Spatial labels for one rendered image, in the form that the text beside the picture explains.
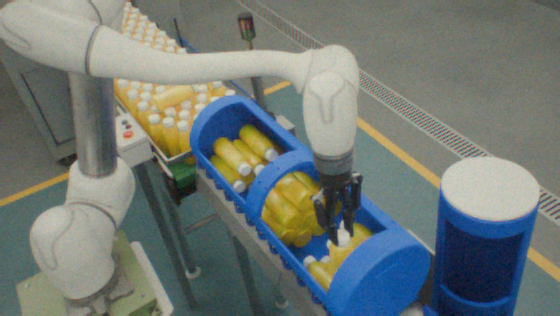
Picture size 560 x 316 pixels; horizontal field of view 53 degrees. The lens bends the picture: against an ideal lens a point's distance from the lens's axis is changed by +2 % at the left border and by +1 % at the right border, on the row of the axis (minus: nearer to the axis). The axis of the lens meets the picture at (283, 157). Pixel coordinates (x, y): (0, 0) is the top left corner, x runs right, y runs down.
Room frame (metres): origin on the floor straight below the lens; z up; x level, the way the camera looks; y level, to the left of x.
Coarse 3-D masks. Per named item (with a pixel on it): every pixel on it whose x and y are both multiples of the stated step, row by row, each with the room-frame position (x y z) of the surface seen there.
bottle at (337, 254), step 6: (330, 246) 0.89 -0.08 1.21; (336, 246) 0.88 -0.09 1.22; (342, 246) 0.87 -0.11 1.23; (348, 246) 0.87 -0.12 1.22; (354, 246) 0.88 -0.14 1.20; (330, 252) 0.88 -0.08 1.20; (336, 252) 0.87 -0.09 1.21; (342, 252) 0.86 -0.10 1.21; (348, 252) 0.86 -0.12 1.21; (330, 258) 0.88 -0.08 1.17; (336, 258) 0.86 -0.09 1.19; (342, 258) 0.86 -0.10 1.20; (336, 264) 0.86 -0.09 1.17; (336, 270) 0.86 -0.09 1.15
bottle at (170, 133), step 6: (174, 126) 1.74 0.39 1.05; (168, 132) 1.72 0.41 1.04; (174, 132) 1.72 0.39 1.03; (168, 138) 1.71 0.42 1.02; (174, 138) 1.71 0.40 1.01; (168, 144) 1.72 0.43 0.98; (174, 144) 1.71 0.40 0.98; (174, 150) 1.71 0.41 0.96; (180, 150) 1.72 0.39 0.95; (174, 156) 1.71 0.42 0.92
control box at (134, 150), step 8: (120, 120) 1.76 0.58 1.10; (128, 120) 1.75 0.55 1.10; (120, 128) 1.71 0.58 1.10; (128, 128) 1.70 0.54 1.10; (136, 128) 1.69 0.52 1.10; (120, 136) 1.66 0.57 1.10; (136, 136) 1.64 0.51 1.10; (144, 136) 1.63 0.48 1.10; (120, 144) 1.61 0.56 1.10; (128, 144) 1.60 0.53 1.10; (136, 144) 1.61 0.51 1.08; (144, 144) 1.63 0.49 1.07; (120, 152) 1.63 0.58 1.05; (128, 152) 1.60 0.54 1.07; (136, 152) 1.61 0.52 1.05; (144, 152) 1.62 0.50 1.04; (128, 160) 1.59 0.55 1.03; (136, 160) 1.60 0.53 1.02; (144, 160) 1.62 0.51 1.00
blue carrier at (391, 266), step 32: (192, 128) 1.53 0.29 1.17; (224, 128) 1.59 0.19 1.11; (288, 160) 1.21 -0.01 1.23; (256, 192) 1.16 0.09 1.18; (256, 224) 1.13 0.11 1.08; (384, 224) 0.92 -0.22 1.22; (288, 256) 0.97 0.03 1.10; (320, 256) 1.07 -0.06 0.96; (352, 256) 0.84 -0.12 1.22; (384, 256) 0.82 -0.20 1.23; (416, 256) 0.86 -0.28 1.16; (320, 288) 0.84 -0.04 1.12; (352, 288) 0.78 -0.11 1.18; (384, 288) 0.81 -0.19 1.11; (416, 288) 0.86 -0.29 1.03
